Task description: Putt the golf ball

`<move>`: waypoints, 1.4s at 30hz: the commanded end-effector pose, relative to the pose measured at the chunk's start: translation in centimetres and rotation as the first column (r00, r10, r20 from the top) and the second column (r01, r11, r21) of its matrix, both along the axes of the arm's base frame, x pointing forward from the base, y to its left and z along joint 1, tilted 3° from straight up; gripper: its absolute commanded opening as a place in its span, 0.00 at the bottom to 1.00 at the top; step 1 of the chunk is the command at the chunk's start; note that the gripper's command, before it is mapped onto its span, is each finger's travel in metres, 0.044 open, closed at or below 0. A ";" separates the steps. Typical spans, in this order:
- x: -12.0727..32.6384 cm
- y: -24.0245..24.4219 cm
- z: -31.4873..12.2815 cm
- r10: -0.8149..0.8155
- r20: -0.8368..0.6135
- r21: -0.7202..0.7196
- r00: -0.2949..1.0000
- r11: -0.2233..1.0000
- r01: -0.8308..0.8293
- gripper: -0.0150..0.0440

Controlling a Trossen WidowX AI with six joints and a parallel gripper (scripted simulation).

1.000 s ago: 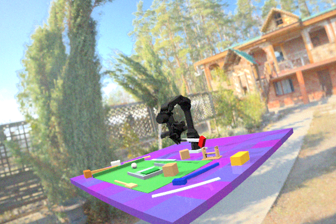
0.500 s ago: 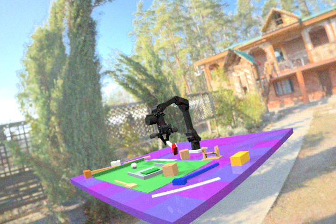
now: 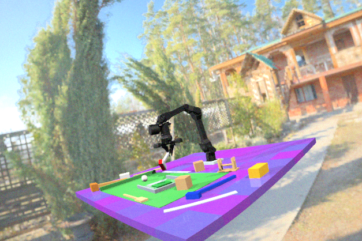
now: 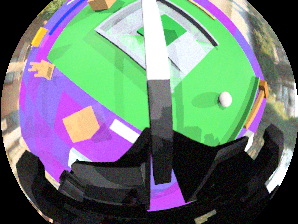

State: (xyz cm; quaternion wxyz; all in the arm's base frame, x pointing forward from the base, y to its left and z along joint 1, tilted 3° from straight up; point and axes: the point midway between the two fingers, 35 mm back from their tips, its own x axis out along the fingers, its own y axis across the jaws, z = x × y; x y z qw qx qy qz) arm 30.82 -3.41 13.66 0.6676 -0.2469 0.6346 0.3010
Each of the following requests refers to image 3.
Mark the white cube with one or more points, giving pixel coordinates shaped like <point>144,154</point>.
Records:
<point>125,175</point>

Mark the yellow block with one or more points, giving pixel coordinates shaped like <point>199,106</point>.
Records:
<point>258,170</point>

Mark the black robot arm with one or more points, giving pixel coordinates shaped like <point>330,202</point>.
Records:
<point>195,113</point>

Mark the orange mallet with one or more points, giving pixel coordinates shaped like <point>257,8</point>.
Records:
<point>95,186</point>

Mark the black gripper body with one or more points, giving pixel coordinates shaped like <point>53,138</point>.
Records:
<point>178,140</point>

